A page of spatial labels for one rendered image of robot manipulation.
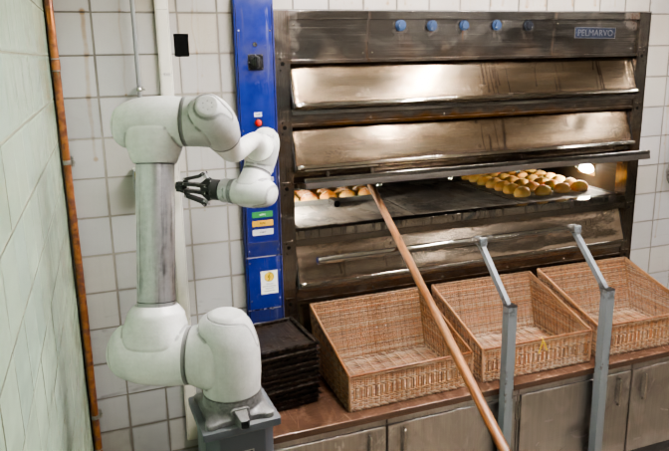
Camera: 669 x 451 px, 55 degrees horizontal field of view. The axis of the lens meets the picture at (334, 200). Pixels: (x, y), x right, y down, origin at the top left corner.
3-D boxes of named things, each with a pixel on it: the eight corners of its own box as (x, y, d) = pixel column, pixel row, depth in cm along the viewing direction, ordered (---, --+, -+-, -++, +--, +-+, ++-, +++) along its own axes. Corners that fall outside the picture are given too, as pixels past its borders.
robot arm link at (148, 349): (183, 394, 162) (98, 393, 163) (199, 376, 178) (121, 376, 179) (181, 90, 162) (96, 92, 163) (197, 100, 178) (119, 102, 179)
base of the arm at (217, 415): (210, 441, 158) (208, 420, 156) (192, 398, 178) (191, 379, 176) (280, 423, 165) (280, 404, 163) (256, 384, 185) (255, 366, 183)
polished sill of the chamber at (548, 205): (292, 237, 283) (292, 228, 282) (615, 199, 342) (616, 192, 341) (296, 240, 278) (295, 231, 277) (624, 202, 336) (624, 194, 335)
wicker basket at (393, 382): (308, 359, 289) (306, 302, 283) (419, 338, 308) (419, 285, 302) (347, 414, 245) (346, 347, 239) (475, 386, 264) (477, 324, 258)
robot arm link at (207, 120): (243, 112, 180) (195, 113, 180) (230, 81, 163) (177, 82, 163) (240, 156, 175) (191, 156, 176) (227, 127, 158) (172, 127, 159)
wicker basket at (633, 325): (531, 318, 330) (534, 267, 324) (620, 304, 347) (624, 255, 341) (596, 359, 285) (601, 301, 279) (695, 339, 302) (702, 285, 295)
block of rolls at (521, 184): (457, 178, 386) (458, 169, 385) (525, 172, 402) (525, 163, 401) (518, 198, 330) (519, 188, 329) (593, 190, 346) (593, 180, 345)
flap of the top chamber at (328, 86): (293, 110, 265) (287, 64, 267) (633, 94, 323) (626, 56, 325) (296, 107, 261) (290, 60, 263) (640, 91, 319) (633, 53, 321)
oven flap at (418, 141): (295, 171, 271) (289, 126, 273) (629, 145, 329) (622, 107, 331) (298, 169, 266) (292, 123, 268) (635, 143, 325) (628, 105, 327)
